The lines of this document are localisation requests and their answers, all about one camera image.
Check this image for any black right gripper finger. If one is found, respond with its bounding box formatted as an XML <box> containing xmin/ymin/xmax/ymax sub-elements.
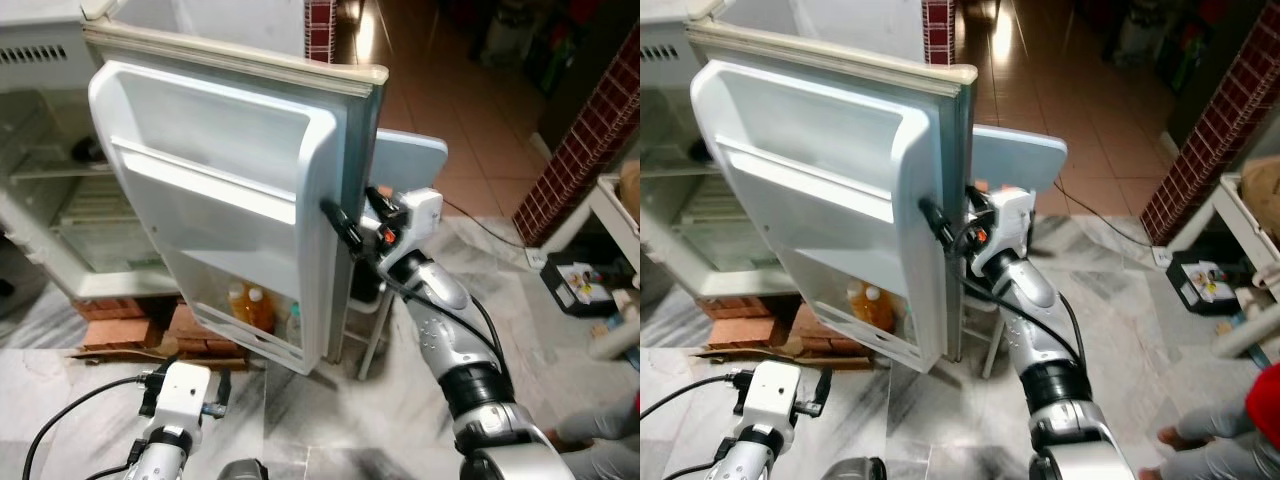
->
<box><xmin>965</xmin><ymin>185</ymin><xmax>1001</xmax><ymax>225</ymax></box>
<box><xmin>363</xmin><ymin>185</ymin><xmax>401</xmax><ymax>223</ymax></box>
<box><xmin>318</xmin><ymin>198</ymin><xmax>366</xmax><ymax>257</ymax></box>
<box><xmin>918</xmin><ymin>197</ymin><xmax>963</xmax><ymax>254</ymax></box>

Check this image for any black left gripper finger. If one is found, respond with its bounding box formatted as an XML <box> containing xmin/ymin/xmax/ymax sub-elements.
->
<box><xmin>203</xmin><ymin>368</ymin><xmax>234</xmax><ymax>418</ymax></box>
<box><xmin>138</xmin><ymin>366</ymin><xmax>167</xmax><ymax>417</ymax></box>
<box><xmin>808</xmin><ymin>366</ymin><xmax>834</xmax><ymax>418</ymax></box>
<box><xmin>728</xmin><ymin>366</ymin><xmax>757</xmax><ymax>417</ymax></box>

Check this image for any white fridge door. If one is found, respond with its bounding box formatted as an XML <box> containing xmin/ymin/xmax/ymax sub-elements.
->
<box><xmin>83</xmin><ymin>20</ymin><xmax>391</xmax><ymax>376</ymax></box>
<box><xmin>688</xmin><ymin>20</ymin><xmax>979</xmax><ymax>373</ymax></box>

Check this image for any glass fridge shelf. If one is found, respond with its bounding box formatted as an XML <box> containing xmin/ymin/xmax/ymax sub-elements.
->
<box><xmin>8</xmin><ymin>160</ymin><xmax>119</xmax><ymax>183</ymax></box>
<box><xmin>640</xmin><ymin>162</ymin><xmax>726</xmax><ymax>181</ymax></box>

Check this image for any white fridge body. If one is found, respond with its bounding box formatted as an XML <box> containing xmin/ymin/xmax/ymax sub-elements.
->
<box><xmin>0</xmin><ymin>0</ymin><xmax>186</xmax><ymax>301</ymax></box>
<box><xmin>640</xmin><ymin>0</ymin><xmax>791</xmax><ymax>301</ymax></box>

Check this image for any brown cardboard sheet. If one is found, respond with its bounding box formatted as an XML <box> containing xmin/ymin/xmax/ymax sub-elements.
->
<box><xmin>690</xmin><ymin>343</ymin><xmax>861</xmax><ymax>366</ymax></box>
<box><xmin>68</xmin><ymin>343</ymin><xmax>251</xmax><ymax>366</ymax></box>

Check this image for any light blue plastic table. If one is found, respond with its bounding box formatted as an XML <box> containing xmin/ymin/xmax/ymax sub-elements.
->
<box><xmin>955</xmin><ymin>123</ymin><xmax>1068</xmax><ymax>379</ymax></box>
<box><xmin>340</xmin><ymin>128</ymin><xmax>449</xmax><ymax>381</ymax></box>

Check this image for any dark grey robot leg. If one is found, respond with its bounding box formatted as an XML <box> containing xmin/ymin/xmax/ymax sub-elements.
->
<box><xmin>215</xmin><ymin>457</ymin><xmax>269</xmax><ymax>480</ymax></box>
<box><xmin>832</xmin><ymin>457</ymin><xmax>889</xmax><ymax>480</ymax></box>

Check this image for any person in grey trousers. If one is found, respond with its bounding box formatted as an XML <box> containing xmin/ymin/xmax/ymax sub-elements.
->
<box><xmin>545</xmin><ymin>390</ymin><xmax>641</xmax><ymax>480</ymax></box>
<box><xmin>1138</xmin><ymin>362</ymin><xmax>1280</xmax><ymax>480</ymax></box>

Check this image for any clear crisper drawer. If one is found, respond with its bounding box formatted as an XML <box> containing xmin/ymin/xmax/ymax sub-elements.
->
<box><xmin>665</xmin><ymin>195</ymin><xmax>776</xmax><ymax>273</ymax></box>
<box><xmin>55</xmin><ymin>195</ymin><xmax>166</xmax><ymax>273</ymax></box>

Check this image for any black box with colourful items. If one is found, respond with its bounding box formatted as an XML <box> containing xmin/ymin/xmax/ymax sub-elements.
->
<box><xmin>1165</xmin><ymin>248</ymin><xmax>1239</xmax><ymax>313</ymax></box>
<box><xmin>540</xmin><ymin>258</ymin><xmax>619</xmax><ymax>319</ymax></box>

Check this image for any white shelf unit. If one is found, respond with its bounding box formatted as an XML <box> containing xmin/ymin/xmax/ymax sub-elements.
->
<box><xmin>535</xmin><ymin>172</ymin><xmax>641</xmax><ymax>276</ymax></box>
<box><xmin>1160</xmin><ymin>172</ymin><xmax>1280</xmax><ymax>301</ymax></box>

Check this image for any white freezer door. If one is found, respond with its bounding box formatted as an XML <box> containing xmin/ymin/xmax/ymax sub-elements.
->
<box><xmin>690</xmin><ymin>0</ymin><xmax>929</xmax><ymax>61</ymax></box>
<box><xmin>85</xmin><ymin>0</ymin><xmax>309</xmax><ymax>61</ymax></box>

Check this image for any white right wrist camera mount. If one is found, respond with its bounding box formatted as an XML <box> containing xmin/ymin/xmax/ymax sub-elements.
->
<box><xmin>985</xmin><ymin>187</ymin><xmax>1036</xmax><ymax>256</ymax></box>
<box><xmin>385</xmin><ymin>187</ymin><xmax>445</xmax><ymax>256</ymax></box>

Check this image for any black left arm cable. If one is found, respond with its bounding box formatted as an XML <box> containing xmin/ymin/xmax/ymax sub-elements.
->
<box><xmin>22</xmin><ymin>372</ymin><xmax>153</xmax><ymax>480</ymax></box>
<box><xmin>640</xmin><ymin>373</ymin><xmax>741</xmax><ymax>419</ymax></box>

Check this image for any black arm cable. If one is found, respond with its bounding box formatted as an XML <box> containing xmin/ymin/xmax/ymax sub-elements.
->
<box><xmin>350</xmin><ymin>240</ymin><xmax>506</xmax><ymax>376</ymax></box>
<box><xmin>640</xmin><ymin>373</ymin><xmax>741</xmax><ymax>419</ymax></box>
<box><xmin>955</xmin><ymin>240</ymin><xmax>1086</xmax><ymax>371</ymax></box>
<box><xmin>22</xmin><ymin>372</ymin><xmax>153</xmax><ymax>480</ymax></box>

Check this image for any black floor cable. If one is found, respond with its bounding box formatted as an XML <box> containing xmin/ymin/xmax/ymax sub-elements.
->
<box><xmin>440</xmin><ymin>198</ymin><xmax>531</xmax><ymax>251</ymax></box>
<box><xmin>1052</xmin><ymin>180</ymin><xmax>1156</xmax><ymax>249</ymax></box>

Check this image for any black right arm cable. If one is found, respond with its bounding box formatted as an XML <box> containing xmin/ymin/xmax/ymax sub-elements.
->
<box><xmin>955</xmin><ymin>240</ymin><xmax>1086</xmax><ymax>371</ymax></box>
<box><xmin>350</xmin><ymin>240</ymin><xmax>506</xmax><ymax>376</ymax></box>

